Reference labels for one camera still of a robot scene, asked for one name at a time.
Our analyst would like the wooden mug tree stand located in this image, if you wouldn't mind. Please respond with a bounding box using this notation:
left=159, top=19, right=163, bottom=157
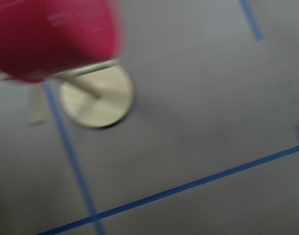
left=46, top=59, right=135, bottom=128

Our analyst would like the red mug on stand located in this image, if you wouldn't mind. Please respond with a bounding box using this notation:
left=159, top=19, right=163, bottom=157
left=0, top=0, right=122, bottom=83

